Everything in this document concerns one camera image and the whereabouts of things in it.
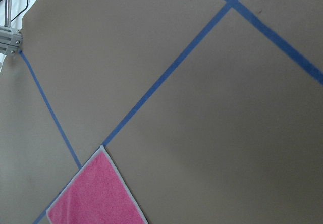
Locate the pink towel with grey hem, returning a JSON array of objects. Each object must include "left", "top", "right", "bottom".
[{"left": 46, "top": 146, "right": 148, "bottom": 223}]

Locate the aluminium camera mast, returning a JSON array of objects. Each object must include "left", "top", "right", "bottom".
[{"left": 1, "top": 0, "right": 23, "bottom": 56}]

